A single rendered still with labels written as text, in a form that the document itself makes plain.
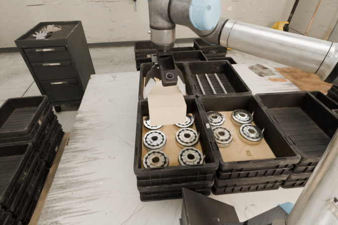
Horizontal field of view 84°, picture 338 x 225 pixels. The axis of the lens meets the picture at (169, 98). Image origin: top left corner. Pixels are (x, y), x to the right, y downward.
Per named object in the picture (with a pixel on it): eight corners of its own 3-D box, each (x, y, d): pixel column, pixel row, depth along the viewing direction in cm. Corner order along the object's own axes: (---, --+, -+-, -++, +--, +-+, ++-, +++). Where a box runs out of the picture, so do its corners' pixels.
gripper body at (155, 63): (172, 68, 68) (172, 35, 61) (176, 80, 62) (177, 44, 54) (151, 70, 68) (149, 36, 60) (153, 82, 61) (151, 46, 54)
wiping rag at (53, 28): (58, 32, 194) (57, 29, 192) (35, 33, 192) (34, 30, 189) (66, 24, 217) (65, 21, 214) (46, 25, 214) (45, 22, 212)
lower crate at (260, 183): (280, 191, 81) (291, 176, 73) (212, 197, 78) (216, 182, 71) (243, 124, 112) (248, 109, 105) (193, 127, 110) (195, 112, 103)
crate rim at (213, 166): (220, 170, 66) (221, 165, 64) (133, 177, 64) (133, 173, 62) (196, 100, 98) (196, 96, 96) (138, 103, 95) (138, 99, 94)
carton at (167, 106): (185, 122, 65) (186, 106, 60) (150, 126, 63) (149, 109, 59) (176, 95, 77) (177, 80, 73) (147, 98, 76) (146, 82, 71)
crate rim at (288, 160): (301, 162, 68) (303, 159, 67) (220, 170, 66) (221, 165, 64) (252, 97, 100) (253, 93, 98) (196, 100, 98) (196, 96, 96)
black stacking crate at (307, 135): (360, 171, 76) (379, 153, 69) (290, 177, 74) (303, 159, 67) (298, 107, 107) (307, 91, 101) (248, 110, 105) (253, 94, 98)
